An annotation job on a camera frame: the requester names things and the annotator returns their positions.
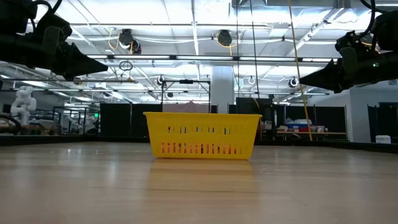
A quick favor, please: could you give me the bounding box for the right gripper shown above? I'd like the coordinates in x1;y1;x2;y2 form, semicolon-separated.
299;46;398;93

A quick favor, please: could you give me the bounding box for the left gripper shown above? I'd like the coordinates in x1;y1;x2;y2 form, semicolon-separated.
0;30;109;82

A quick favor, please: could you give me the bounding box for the yellow plastic basket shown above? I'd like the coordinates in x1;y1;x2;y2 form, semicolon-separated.
143;111;264;161

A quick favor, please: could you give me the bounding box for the wooden side table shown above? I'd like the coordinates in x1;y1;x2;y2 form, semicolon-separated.
275;130;348;139

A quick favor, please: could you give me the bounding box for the blue red storage box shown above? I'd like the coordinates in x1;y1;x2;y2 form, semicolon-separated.
285;118;313;133

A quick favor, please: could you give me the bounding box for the white robot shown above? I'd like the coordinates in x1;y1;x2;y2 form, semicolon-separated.
10;85;38;125

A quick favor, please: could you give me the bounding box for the long ceiling light bar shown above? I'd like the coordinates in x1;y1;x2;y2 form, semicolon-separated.
86;53;343;63

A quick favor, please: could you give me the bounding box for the pink fabric cover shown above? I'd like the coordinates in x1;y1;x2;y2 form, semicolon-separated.
162;101;211;113

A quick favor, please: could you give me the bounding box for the yellow hanging cable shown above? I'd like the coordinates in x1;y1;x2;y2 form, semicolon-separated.
286;0;313;142

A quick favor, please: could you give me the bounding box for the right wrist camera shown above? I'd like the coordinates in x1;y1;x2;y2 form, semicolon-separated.
334;30;379;54

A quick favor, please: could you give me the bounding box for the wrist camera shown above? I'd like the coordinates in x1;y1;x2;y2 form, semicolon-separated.
32;12;73;47
334;30;379;54

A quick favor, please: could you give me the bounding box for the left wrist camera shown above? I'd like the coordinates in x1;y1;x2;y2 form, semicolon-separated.
32;12;73;47

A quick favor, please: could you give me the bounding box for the black metal frame rig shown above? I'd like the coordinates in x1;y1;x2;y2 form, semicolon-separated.
160;78;212;114

